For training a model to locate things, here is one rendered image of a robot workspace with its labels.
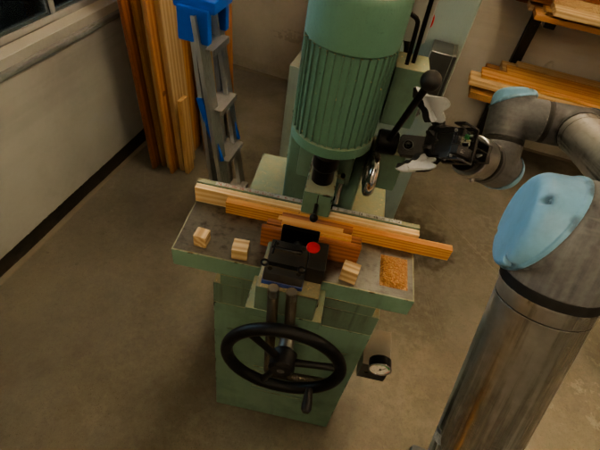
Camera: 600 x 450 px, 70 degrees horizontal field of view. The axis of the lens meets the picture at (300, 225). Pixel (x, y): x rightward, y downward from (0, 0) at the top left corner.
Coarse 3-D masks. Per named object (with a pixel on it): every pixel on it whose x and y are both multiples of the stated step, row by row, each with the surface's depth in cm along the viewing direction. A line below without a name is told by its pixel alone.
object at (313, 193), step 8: (312, 168) 105; (336, 176) 104; (312, 184) 101; (304, 192) 100; (312, 192) 99; (320, 192) 100; (328, 192) 100; (304, 200) 101; (312, 200) 101; (320, 200) 101; (328, 200) 100; (304, 208) 103; (312, 208) 103; (320, 208) 102; (328, 208) 102; (328, 216) 104
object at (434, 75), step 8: (424, 72) 70; (432, 72) 69; (424, 80) 69; (432, 80) 69; (440, 80) 69; (424, 88) 70; (432, 88) 70; (416, 96) 77; (416, 104) 80; (408, 112) 84; (400, 120) 90; (400, 128) 95; (384, 136) 106; (392, 136) 101; (376, 144) 108; (384, 144) 106; (392, 144) 106; (376, 152) 109; (384, 152) 107; (392, 152) 107
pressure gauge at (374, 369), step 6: (378, 354) 116; (372, 360) 115; (378, 360) 114; (384, 360) 114; (390, 360) 116; (372, 366) 115; (378, 366) 115; (384, 366) 114; (390, 366) 114; (372, 372) 117; (378, 372) 117; (384, 372) 116; (390, 372) 115
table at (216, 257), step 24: (192, 216) 112; (216, 216) 113; (240, 216) 115; (192, 240) 107; (216, 240) 108; (192, 264) 107; (216, 264) 106; (240, 264) 104; (336, 264) 107; (360, 264) 108; (408, 264) 110; (336, 288) 104; (360, 288) 103; (384, 288) 104; (408, 288) 105; (264, 312) 100
